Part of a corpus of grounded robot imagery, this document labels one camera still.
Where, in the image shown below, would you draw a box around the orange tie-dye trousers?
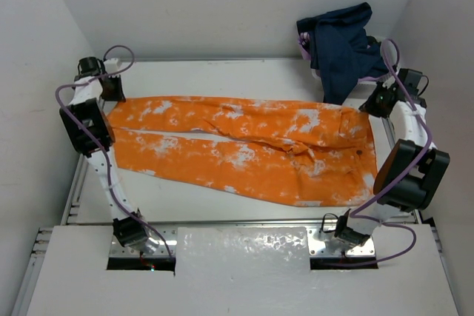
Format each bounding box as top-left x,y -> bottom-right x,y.
107,96 -> 377,207

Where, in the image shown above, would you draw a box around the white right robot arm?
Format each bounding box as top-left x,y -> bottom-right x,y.
333,68 -> 450,248

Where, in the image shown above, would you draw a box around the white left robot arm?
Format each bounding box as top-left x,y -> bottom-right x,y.
59,57 -> 159,255

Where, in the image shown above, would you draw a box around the dark navy blue trousers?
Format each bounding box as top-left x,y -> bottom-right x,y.
296,2 -> 388,105

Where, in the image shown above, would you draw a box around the white plastic laundry basket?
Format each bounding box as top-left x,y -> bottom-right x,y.
311,69 -> 386,84

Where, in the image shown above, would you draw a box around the lilac garment in basket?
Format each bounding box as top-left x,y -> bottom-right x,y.
298,32 -> 311,61

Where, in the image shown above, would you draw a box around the white front cover panel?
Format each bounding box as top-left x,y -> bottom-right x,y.
28,226 -> 457,315

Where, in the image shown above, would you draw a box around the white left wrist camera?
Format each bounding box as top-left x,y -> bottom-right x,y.
104,58 -> 122,74

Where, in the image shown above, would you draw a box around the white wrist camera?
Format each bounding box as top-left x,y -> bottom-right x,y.
104,58 -> 122,74
382,73 -> 395,88

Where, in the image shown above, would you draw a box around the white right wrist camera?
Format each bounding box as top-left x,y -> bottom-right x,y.
382,73 -> 395,88

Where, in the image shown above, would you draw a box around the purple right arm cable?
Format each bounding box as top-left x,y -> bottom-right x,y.
325,38 -> 434,267

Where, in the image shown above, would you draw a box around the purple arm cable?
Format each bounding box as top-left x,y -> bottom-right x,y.
54,44 -> 175,260
325,38 -> 434,267

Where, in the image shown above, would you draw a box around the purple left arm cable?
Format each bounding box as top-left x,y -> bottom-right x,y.
54,44 -> 175,260

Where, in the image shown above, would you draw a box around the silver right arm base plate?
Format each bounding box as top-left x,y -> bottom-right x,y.
307,227 -> 376,259

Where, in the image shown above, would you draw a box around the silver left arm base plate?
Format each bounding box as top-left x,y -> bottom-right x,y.
109,227 -> 178,258

